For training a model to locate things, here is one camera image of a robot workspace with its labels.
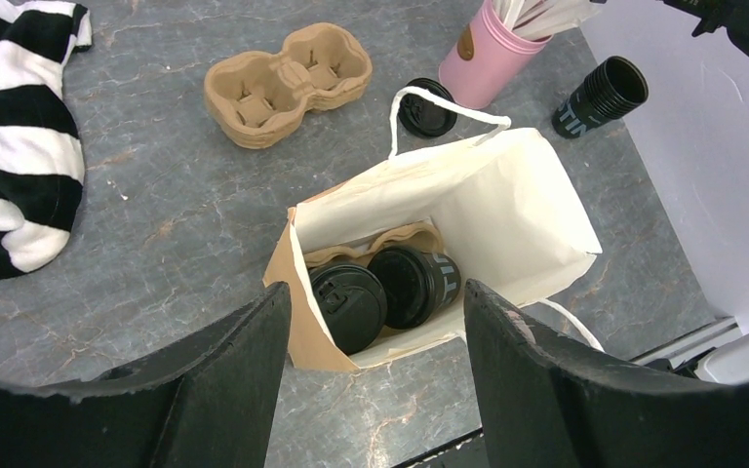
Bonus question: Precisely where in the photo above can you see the black paper coffee cup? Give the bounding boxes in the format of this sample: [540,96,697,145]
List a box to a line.
[308,261,390,357]

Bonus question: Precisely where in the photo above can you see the black white striped cloth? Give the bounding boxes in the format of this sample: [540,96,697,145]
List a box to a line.
[0,1,93,280]

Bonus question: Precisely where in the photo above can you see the brown paper bag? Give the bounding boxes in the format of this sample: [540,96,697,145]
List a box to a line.
[262,85,605,374]

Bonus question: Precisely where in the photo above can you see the brown cardboard cup carrier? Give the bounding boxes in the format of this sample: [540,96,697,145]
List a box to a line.
[303,221,445,268]

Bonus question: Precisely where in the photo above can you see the white wrapped stirrer sticks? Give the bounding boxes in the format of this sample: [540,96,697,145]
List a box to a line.
[491,0,607,41]

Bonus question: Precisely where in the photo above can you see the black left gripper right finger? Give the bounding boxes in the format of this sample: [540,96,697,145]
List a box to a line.
[463,279,749,467]

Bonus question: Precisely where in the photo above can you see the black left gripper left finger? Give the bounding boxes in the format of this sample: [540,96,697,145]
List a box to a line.
[0,283,292,467]

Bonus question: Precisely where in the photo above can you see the black plastic cup lid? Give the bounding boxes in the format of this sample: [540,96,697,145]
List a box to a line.
[398,77,457,138]

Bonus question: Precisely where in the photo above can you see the pink stirrer holder cup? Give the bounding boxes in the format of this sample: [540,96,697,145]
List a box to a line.
[438,0,551,110]

